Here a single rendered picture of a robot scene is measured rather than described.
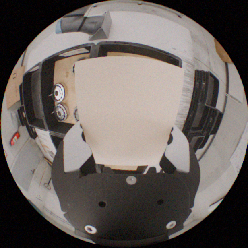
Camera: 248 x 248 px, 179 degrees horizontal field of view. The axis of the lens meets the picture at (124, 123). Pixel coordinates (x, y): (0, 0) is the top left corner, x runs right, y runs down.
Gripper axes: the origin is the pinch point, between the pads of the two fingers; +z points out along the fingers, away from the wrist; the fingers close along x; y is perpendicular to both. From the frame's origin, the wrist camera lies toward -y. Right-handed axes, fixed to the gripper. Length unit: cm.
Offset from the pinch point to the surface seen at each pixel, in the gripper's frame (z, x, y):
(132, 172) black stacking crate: 25, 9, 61
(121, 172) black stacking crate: 24, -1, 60
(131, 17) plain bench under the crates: 40, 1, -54
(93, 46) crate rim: 16.9, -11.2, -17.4
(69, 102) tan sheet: 26.9, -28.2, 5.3
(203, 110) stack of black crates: 72, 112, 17
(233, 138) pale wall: 27, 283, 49
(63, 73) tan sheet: 26.9, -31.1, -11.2
